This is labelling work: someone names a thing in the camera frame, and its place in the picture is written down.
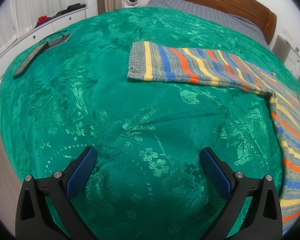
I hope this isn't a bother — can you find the white sheer curtain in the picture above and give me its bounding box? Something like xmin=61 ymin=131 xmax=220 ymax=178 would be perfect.
xmin=0 ymin=0 xmax=68 ymax=53

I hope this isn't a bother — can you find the white built-in desk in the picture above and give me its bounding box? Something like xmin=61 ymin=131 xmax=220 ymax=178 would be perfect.
xmin=272 ymin=35 xmax=300 ymax=85

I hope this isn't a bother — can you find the grey checked bed sheet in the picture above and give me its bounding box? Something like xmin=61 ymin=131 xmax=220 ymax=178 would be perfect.
xmin=146 ymin=0 xmax=272 ymax=52

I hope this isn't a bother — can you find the white drawer cabinet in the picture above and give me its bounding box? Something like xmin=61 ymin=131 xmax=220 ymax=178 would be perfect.
xmin=0 ymin=6 xmax=89 ymax=120

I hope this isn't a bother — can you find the green floral blanket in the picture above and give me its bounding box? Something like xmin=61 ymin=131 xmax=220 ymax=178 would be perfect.
xmin=0 ymin=6 xmax=300 ymax=240

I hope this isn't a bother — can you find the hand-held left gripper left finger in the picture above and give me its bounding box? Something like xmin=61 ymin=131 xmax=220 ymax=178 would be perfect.
xmin=16 ymin=146 xmax=100 ymax=240

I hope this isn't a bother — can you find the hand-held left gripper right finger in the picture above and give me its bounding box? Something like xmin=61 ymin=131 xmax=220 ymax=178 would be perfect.
xmin=200 ymin=147 xmax=283 ymax=240

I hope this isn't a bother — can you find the black clothes pile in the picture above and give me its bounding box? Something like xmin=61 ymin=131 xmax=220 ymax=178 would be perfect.
xmin=52 ymin=3 xmax=87 ymax=18

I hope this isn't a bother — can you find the striped knit sweater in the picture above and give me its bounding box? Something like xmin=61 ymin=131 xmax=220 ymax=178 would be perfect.
xmin=127 ymin=41 xmax=300 ymax=234

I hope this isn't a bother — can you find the black remote control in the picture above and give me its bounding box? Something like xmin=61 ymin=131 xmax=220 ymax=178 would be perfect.
xmin=12 ymin=42 xmax=48 ymax=79

